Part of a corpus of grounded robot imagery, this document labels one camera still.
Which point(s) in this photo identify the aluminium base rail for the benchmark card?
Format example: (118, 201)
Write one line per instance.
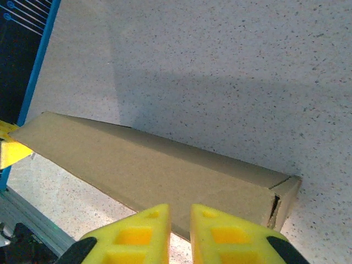
(33, 220)

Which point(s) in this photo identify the blue table edge strip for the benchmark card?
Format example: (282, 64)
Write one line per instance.
(40, 55)

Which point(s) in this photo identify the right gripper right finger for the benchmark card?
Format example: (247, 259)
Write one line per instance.
(228, 239)

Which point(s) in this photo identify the brown cardboard paper box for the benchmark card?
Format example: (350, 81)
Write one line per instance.
(137, 165)

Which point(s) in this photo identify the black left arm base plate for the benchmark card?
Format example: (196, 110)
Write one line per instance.
(27, 247)

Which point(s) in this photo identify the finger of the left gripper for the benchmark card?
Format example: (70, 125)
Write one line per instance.
(6, 129)
(13, 154)

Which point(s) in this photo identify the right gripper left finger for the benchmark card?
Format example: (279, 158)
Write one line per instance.
(132, 239)

